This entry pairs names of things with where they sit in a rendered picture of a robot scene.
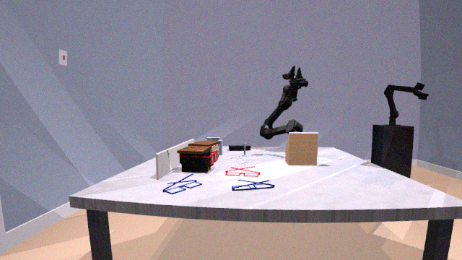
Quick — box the white flat panel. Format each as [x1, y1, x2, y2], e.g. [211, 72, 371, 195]
[155, 139, 194, 180]

